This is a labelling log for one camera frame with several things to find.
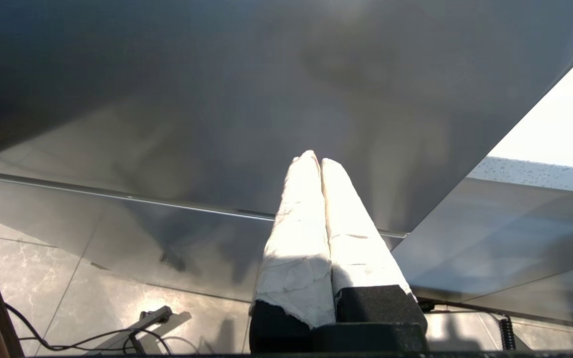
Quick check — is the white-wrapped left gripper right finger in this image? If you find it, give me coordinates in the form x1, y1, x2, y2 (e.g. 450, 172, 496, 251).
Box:
311, 158, 429, 351

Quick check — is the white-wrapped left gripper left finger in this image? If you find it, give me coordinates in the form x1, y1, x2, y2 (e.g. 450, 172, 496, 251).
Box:
249, 150, 337, 354

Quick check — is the grey under-counter cabinet door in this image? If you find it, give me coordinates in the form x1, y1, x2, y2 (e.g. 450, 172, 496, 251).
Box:
391, 177, 573, 326

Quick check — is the grey steel cabinet front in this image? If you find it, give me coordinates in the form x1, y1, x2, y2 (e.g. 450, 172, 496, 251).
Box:
0, 0, 573, 304

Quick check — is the thin black cable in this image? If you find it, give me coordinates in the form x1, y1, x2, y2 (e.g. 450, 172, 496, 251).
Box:
418, 300, 508, 319

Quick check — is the grey metal floor bracket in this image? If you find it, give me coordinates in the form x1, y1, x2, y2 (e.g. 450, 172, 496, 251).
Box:
140, 306, 174, 329

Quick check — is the black coiled cable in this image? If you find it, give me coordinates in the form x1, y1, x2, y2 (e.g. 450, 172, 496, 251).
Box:
499, 316, 517, 351

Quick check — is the black floor cable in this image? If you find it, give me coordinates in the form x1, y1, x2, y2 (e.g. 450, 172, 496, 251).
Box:
4, 302, 174, 356

